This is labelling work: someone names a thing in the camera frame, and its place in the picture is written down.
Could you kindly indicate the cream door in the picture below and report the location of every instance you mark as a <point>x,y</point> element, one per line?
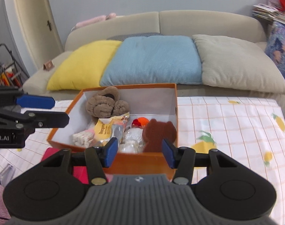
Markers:
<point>32,16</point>

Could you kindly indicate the lemon print checked tablecloth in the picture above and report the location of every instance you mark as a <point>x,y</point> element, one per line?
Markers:
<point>226,126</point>

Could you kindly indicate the yellow snack packet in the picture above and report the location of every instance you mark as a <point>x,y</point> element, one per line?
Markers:
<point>105,131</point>

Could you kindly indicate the beige pillow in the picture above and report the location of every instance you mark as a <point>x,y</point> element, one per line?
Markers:
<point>234,61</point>

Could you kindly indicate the black metal cart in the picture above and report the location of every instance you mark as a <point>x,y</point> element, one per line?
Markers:
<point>6,75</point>

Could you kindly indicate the bear-shaped plush cushion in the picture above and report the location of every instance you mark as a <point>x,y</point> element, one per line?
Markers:
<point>156,133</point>

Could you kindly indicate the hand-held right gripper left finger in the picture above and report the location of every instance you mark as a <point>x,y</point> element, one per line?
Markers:
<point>110,151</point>

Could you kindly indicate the white flower bouquet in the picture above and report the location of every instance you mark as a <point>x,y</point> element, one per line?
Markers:
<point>133,138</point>

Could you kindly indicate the blue printed cushion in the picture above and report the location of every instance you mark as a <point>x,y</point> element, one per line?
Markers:
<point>279,51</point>

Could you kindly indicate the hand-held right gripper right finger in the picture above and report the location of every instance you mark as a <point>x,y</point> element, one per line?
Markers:
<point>168,154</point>

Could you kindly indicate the blue pillow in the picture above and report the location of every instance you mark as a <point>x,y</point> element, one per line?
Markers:
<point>151,58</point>

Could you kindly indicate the red box with clear window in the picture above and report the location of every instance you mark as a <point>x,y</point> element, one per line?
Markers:
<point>79,173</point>

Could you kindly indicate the brown braided plush toy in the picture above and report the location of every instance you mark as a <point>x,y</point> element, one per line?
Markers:
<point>102,107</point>

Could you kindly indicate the pink crochet toy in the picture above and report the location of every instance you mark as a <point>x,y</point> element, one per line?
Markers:
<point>82,139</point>

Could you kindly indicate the orange crochet toy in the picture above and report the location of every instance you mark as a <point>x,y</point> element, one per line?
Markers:
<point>142,121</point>

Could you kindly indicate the orange cardboard box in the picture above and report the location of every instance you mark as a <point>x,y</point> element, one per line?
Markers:
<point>137,163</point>

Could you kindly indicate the striped pillow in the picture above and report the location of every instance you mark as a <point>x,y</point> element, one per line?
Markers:
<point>133,35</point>

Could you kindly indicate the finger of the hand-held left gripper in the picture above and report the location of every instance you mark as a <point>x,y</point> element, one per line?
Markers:
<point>51,119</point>
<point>37,102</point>

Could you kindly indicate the stack of magazines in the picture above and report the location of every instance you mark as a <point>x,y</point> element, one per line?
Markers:
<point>269,11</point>

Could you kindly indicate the beige sofa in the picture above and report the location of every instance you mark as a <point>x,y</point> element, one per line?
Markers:
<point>180,21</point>

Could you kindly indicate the pink plush toy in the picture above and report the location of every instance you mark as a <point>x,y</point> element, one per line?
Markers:
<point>93,20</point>

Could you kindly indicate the yellow pillow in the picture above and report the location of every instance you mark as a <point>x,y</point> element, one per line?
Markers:
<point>81,65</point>

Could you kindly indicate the small brown triangular box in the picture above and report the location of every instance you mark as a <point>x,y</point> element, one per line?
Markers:
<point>48,66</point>

